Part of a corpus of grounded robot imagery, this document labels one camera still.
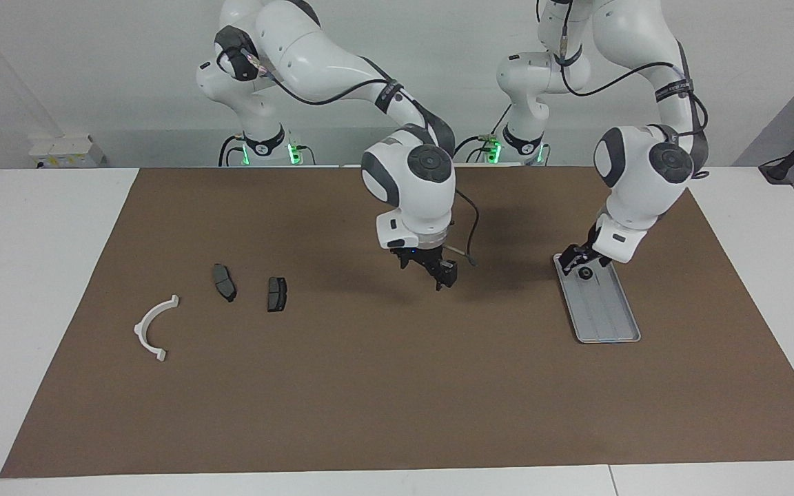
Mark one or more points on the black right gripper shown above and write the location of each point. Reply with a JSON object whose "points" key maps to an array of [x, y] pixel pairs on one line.
{"points": [[421, 258]]}

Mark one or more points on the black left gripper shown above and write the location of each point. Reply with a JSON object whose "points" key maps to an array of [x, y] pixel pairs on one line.
{"points": [[591, 255]]}

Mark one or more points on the large black bearing gear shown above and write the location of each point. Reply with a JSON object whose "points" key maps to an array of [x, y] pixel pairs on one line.
{"points": [[586, 273]]}

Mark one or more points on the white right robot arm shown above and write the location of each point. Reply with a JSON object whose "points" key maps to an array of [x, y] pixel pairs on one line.
{"points": [[411, 186]]}

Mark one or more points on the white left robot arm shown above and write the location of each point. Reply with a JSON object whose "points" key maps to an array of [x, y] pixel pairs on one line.
{"points": [[638, 172]]}

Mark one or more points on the silver metal tray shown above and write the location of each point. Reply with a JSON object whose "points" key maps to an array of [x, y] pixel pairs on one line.
{"points": [[604, 310]]}

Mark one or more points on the brown table mat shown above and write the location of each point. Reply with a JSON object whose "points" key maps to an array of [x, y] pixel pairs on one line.
{"points": [[404, 386]]}

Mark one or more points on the rectangular dark grey brake pad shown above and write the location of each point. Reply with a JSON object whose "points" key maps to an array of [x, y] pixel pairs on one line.
{"points": [[277, 295]]}

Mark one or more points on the curved dark grey brake pad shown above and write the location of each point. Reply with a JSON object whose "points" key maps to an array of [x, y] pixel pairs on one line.
{"points": [[223, 281]]}

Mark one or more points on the white power strip box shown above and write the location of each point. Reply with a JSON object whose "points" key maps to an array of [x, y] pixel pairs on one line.
{"points": [[59, 151]]}

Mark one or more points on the white curved plastic bracket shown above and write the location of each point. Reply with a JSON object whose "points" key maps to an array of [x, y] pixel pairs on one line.
{"points": [[140, 329]]}

